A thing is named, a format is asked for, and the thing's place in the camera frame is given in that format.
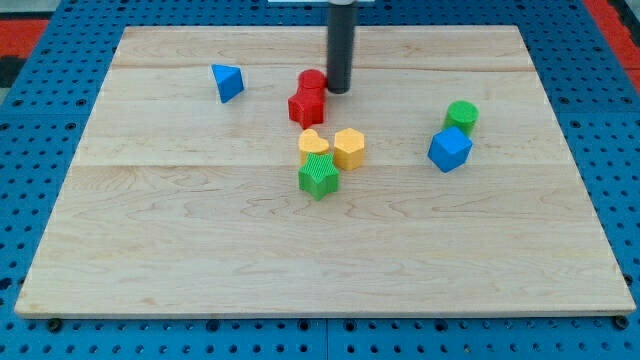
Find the yellow heart block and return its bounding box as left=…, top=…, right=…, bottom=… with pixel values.
left=298, top=128, right=330, bottom=165

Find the yellow hexagon block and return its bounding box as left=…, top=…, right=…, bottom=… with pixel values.
left=334, top=128, right=365, bottom=171

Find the blue cube block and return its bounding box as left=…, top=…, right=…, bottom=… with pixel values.
left=427, top=126, right=473, bottom=173

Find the red star block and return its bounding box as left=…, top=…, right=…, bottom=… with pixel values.
left=288, top=88, right=326, bottom=130

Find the green star block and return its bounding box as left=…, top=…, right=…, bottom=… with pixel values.
left=298, top=153, right=340, bottom=201

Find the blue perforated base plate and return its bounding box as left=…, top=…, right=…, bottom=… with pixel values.
left=1, top=0, right=639, bottom=359

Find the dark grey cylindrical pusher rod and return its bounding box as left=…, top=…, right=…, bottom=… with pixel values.
left=326, top=0, right=357, bottom=94

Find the blue triangular prism block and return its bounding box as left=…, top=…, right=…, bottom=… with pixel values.
left=211, top=64, right=244, bottom=103

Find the green cylinder block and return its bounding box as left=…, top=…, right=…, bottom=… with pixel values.
left=442, top=100, right=479, bottom=136

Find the red cylinder block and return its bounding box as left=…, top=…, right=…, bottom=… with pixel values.
left=298, top=69, right=326, bottom=90

